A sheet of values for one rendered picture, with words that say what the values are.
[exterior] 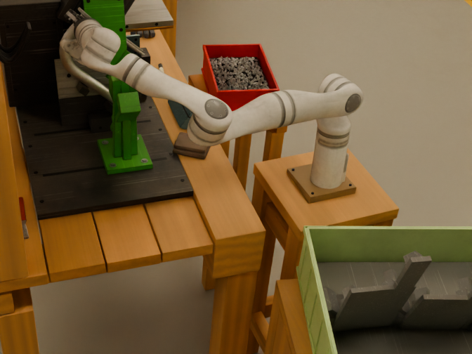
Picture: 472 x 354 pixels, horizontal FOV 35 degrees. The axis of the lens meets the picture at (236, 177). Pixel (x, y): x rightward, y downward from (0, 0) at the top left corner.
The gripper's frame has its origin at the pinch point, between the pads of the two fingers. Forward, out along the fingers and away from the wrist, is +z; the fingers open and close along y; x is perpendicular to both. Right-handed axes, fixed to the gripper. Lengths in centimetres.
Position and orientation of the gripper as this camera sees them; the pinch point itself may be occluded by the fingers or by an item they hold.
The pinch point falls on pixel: (81, 22)
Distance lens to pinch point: 213.5
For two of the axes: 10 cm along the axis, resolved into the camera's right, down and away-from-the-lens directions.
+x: -6.8, 7.3, 0.7
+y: -6.6, -5.6, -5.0
